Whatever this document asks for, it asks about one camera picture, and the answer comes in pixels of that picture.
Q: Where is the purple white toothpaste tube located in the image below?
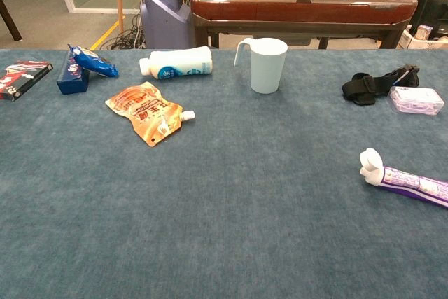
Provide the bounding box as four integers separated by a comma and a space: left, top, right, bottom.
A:
359, 147, 448, 209

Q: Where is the orange spout pouch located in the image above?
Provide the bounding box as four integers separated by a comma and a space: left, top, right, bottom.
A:
104, 81, 196, 148

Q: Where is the white plastic bottle blue label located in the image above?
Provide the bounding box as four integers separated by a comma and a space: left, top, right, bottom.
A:
139, 46, 214, 81

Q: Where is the blue felt table cloth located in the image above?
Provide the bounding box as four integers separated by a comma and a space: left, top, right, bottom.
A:
0, 48, 448, 299

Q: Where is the brown wooden mahjong table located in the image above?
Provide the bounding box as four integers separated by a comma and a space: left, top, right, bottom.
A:
190, 0, 419, 50

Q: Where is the blue cookie packet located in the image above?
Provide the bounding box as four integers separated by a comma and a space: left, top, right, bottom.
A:
68, 45, 120, 78

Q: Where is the dark blue carton box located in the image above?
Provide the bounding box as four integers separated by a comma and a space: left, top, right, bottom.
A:
56, 50, 91, 95

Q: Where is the clear box of purple picks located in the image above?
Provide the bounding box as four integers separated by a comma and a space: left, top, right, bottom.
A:
387, 85, 445, 116

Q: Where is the black and red flat box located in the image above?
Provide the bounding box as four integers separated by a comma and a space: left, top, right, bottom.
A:
0, 60, 54, 102

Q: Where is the small purple white carton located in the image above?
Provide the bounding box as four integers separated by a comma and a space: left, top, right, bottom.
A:
416, 25, 434, 40

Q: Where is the white plastic crate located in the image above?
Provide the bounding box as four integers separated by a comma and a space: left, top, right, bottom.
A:
397, 29, 448, 50

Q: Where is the dark furniture leg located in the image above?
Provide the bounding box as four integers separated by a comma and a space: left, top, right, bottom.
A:
0, 0, 23, 41

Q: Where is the black bag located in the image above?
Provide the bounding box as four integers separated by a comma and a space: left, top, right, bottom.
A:
409, 0, 448, 39

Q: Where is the light blue cup with handle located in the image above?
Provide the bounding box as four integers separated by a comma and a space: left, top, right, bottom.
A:
233, 37, 289, 95

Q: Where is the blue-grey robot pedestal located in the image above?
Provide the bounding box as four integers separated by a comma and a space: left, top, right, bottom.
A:
140, 0, 195, 50

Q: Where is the black fabric strap brace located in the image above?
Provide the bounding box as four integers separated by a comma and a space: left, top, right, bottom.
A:
342, 64, 421, 106

